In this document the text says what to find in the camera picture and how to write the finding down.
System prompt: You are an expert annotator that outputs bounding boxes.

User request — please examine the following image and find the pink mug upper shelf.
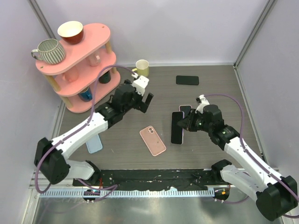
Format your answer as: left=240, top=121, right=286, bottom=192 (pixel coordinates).
left=86, top=53, right=101, bottom=67

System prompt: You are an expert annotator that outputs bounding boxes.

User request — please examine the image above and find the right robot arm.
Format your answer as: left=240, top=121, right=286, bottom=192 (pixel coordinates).
left=178, top=105, right=299, bottom=221

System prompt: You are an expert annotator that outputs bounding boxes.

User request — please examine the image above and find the black phone face up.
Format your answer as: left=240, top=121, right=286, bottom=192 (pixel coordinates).
left=171, top=112, right=184, bottom=145

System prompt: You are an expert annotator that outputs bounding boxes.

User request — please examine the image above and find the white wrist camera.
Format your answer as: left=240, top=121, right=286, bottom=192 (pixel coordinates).
left=131, top=73, right=149, bottom=96
left=196, top=95, right=210, bottom=114

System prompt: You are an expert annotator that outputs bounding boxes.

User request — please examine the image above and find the aluminium rail frame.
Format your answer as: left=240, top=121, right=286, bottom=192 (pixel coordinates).
left=29, top=167, right=285, bottom=189

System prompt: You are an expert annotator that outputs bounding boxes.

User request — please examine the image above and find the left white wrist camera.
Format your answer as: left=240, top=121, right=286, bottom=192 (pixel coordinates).
left=131, top=73, right=149, bottom=96

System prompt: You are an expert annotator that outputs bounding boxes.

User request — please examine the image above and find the pink mug shelf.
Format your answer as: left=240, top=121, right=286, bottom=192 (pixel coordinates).
left=86, top=53, right=101, bottom=67
left=62, top=66, right=79, bottom=83

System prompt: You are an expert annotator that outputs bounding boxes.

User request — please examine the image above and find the black phone case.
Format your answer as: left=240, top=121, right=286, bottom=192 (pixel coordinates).
left=176, top=76, right=199, bottom=85

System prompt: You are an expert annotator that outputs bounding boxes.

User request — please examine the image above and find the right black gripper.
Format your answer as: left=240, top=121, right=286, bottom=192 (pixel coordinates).
left=178, top=108, right=213, bottom=133

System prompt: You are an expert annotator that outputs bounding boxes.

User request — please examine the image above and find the grey striped mug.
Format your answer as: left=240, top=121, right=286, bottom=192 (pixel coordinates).
left=31, top=39, right=66, bottom=64

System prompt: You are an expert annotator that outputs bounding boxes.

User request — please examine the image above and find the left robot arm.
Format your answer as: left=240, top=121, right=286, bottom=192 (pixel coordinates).
left=34, top=76, right=153, bottom=186

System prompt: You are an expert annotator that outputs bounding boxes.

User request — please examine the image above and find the dark green mug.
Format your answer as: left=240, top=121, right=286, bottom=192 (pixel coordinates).
left=98, top=71, right=111, bottom=84

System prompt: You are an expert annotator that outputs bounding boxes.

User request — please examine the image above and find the yellow mug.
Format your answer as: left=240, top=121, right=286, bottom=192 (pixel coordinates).
left=132, top=59, right=149, bottom=77

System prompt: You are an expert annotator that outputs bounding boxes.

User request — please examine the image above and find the blue mug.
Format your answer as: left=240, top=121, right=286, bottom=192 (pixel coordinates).
left=78, top=86, right=93, bottom=102

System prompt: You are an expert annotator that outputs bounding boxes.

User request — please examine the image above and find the pink mug middle shelf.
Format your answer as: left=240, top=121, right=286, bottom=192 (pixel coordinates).
left=62, top=66, right=79, bottom=83

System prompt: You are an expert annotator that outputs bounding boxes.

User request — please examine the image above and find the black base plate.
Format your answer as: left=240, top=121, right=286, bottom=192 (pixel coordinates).
left=84, top=169, right=229, bottom=191

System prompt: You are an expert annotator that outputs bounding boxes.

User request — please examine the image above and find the pink three-tier shelf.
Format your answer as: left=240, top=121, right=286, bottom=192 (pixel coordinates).
left=36, top=23, right=121, bottom=113

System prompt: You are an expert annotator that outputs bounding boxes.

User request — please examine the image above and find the light blue phone case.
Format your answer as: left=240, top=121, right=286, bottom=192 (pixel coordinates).
left=86, top=134, right=103, bottom=154

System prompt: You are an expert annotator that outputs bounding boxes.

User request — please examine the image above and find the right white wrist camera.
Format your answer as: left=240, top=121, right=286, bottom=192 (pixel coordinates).
left=196, top=95, right=210, bottom=114

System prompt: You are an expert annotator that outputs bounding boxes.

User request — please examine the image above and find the red bowl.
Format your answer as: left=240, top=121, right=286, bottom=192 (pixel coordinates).
left=57, top=21, right=84, bottom=44

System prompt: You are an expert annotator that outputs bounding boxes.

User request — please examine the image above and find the white cable duct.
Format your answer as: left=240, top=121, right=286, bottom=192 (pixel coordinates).
left=40, top=188, right=214, bottom=198

